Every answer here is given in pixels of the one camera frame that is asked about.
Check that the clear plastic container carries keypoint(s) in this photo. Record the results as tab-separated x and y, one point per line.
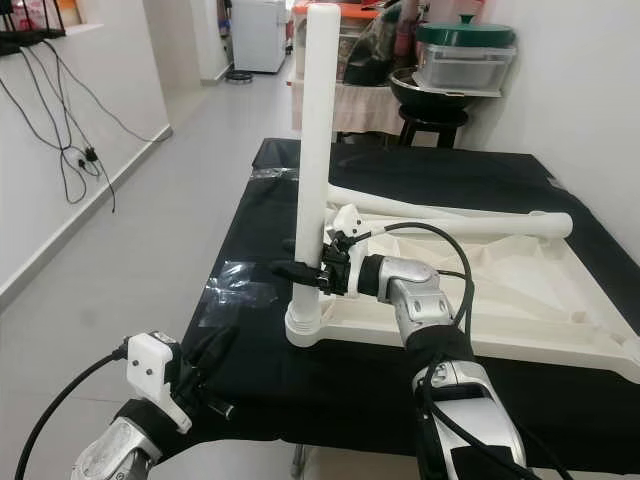
465	68

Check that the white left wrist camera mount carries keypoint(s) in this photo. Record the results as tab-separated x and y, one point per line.
150	365

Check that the orange lid storage box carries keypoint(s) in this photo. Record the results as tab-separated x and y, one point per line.
355	10

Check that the black tablecloth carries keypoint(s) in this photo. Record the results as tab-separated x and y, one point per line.
260	420

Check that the green pot lid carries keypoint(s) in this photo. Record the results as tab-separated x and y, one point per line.
465	33

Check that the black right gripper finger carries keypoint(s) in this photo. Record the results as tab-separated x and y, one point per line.
292	272

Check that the black plastic bag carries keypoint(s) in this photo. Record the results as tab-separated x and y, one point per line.
380	55

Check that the grey metal table leg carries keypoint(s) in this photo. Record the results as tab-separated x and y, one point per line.
298	460

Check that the beige cloth covered table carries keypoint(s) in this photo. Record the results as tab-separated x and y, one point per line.
360	108

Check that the white plastic table top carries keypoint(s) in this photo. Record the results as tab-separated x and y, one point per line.
540	290

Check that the white appliance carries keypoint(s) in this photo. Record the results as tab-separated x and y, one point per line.
258	35

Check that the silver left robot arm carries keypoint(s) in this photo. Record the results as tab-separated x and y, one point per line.
110	460

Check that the black round floor object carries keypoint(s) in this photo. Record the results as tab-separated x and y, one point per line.
239	77

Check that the black wok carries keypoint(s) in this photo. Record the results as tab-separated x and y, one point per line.
430	98

